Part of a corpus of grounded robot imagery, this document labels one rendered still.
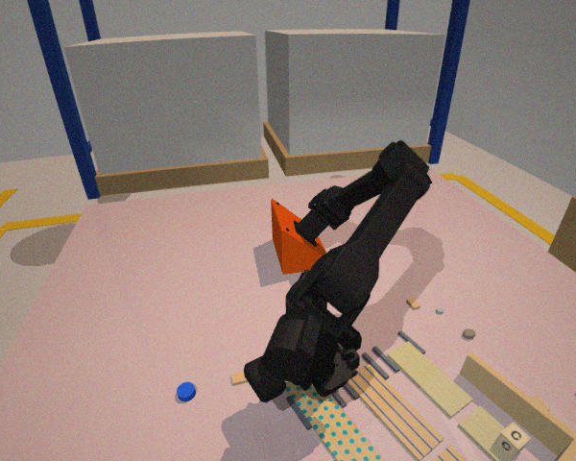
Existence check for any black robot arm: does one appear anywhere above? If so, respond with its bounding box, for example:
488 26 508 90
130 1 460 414
262 140 432 398

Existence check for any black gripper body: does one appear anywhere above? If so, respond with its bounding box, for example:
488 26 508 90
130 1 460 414
244 327 362 402

